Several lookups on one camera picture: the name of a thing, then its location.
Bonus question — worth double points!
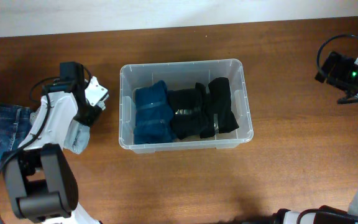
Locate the light grey jeans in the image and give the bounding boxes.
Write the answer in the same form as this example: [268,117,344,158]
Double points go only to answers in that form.
[29,107,91,155]

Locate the teal cloth bundle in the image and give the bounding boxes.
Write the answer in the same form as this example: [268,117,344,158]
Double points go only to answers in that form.
[134,80,176,144]

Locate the small black cloth bundle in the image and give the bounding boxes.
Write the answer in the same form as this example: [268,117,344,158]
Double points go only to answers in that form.
[168,83,208,140]

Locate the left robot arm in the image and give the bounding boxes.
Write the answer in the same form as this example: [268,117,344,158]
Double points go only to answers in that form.
[0,62,109,223]

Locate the clear plastic storage bin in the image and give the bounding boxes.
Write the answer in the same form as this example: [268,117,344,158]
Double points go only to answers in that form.
[118,58,254,154]

